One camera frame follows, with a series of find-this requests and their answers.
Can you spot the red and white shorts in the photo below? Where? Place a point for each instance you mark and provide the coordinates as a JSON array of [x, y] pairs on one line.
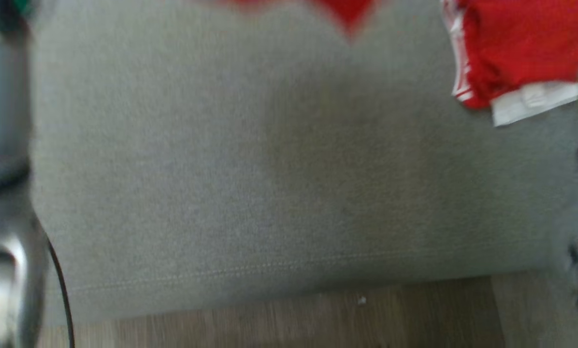
[[521, 43]]

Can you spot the grey fabric couch cushion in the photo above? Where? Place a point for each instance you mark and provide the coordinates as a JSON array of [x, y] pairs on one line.
[[269, 169]]

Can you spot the plain red garment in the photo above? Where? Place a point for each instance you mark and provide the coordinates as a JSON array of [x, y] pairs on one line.
[[349, 12]]

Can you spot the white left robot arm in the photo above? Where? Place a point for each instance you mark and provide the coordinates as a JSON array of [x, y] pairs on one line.
[[4, 121]]

